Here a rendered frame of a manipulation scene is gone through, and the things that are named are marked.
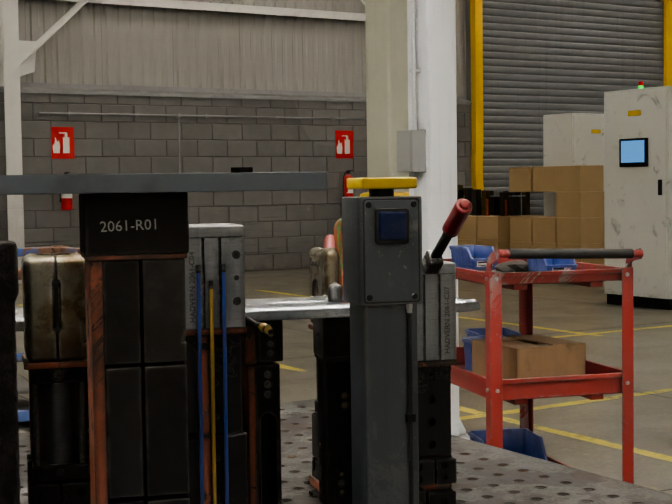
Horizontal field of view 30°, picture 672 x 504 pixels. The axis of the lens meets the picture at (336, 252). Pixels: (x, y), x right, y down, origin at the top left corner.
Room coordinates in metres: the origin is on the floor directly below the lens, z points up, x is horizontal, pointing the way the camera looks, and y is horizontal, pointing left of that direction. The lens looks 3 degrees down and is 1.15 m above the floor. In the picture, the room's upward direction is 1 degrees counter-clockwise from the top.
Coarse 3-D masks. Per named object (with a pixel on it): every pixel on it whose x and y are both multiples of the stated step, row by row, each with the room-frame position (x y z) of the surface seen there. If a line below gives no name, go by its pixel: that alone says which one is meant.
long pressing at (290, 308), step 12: (252, 300) 1.68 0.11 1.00; (264, 300) 1.67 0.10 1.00; (276, 300) 1.67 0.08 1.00; (288, 300) 1.67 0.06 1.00; (300, 300) 1.67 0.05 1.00; (312, 300) 1.66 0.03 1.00; (324, 300) 1.66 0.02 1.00; (456, 300) 1.60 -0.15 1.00; (468, 300) 1.61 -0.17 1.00; (252, 312) 1.53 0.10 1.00; (264, 312) 1.53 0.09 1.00; (276, 312) 1.54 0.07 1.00; (288, 312) 1.54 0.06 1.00; (300, 312) 1.54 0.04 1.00; (312, 312) 1.55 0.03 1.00; (324, 312) 1.55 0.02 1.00; (336, 312) 1.56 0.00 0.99; (348, 312) 1.56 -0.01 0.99
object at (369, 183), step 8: (352, 184) 1.32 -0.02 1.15; (360, 184) 1.29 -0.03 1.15; (368, 184) 1.28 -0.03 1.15; (376, 184) 1.29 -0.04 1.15; (384, 184) 1.29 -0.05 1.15; (392, 184) 1.29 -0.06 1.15; (400, 184) 1.29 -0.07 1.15; (408, 184) 1.30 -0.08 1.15; (416, 184) 1.30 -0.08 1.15; (376, 192) 1.31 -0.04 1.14; (384, 192) 1.31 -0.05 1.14; (392, 192) 1.31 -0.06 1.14
